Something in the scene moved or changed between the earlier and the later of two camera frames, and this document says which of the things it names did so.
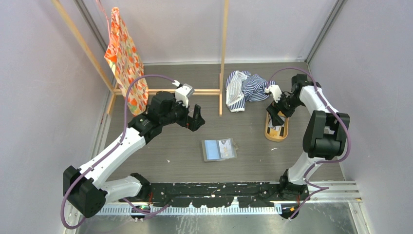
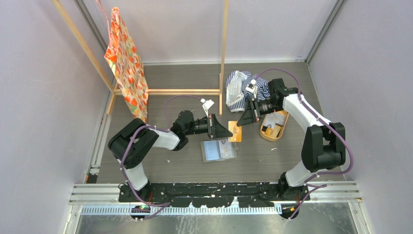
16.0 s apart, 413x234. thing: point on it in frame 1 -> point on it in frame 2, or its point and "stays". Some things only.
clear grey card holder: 217,149 stays
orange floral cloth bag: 124,57 stays
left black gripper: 194,125 -> 218,130
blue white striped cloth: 240,87 stays
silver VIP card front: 225,148 stays
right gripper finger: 276,120 -> 248,117
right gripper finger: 272,110 -> 248,116
